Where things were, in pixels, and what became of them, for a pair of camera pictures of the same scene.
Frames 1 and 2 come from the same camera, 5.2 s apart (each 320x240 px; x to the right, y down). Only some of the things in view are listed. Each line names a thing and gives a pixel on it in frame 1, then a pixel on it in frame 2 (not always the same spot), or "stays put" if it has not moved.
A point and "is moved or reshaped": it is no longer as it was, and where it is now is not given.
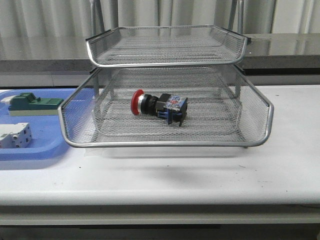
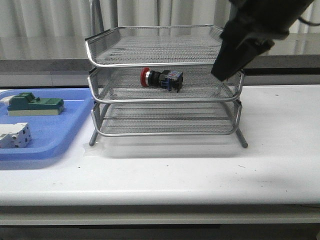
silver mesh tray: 224,109 is moved or reshaped
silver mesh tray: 167,46 stays put
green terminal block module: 26,104 stays put
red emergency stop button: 166,106 → 169,79
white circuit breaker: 15,136 stays put
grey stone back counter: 271,60 stays put
